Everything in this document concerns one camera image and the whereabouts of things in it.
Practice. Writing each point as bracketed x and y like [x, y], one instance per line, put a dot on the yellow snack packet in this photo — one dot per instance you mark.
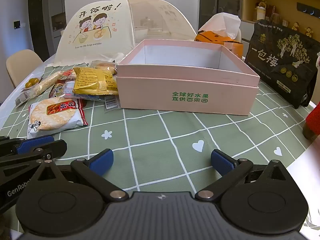
[93, 81]

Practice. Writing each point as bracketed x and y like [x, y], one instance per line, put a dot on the black gold printed bag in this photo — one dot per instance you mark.
[282, 62]

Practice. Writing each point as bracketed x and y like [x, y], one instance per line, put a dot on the green olive packet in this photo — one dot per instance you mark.
[32, 82]

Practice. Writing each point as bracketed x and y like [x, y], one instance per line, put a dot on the small cake packet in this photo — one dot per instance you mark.
[103, 66]

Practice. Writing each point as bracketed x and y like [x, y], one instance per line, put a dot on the sesame bar packet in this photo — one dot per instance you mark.
[42, 86]

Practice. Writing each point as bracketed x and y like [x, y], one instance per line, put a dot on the blue white clear packet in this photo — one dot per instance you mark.
[112, 102]

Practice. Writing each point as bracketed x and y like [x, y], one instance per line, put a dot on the cartoon print mesh food cover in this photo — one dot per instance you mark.
[100, 30]

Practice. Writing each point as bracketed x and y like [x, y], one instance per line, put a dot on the black wall switch panel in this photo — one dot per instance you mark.
[17, 24]

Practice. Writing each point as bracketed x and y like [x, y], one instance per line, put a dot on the white tissue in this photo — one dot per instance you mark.
[222, 23]

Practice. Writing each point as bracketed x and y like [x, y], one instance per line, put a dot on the small golden figurine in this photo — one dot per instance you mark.
[296, 26]
[309, 32]

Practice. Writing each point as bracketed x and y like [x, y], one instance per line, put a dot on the pale yellow cup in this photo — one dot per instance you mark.
[261, 13]

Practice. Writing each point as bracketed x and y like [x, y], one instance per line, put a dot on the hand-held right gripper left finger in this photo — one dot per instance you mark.
[101, 160]

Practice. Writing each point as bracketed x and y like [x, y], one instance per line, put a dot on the red plush toy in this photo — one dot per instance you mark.
[313, 120]

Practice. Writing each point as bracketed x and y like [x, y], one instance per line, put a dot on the green checked tablecloth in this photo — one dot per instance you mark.
[175, 130]

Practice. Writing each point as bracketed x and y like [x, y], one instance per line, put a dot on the pink cardboard box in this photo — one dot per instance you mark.
[190, 90]

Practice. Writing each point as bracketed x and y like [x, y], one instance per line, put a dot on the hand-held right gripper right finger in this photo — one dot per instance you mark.
[222, 161]

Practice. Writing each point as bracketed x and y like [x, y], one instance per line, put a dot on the red foil snack packet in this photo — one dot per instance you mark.
[58, 90]

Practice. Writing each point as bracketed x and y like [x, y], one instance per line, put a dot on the round rice cracker packet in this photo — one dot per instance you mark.
[52, 116]

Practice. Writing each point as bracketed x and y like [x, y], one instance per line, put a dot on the orange tissue box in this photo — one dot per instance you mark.
[217, 38]

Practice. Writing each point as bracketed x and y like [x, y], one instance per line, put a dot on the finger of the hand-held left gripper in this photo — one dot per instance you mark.
[56, 148]
[32, 143]

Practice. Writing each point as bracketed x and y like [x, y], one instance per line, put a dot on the beige chair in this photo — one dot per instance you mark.
[22, 65]

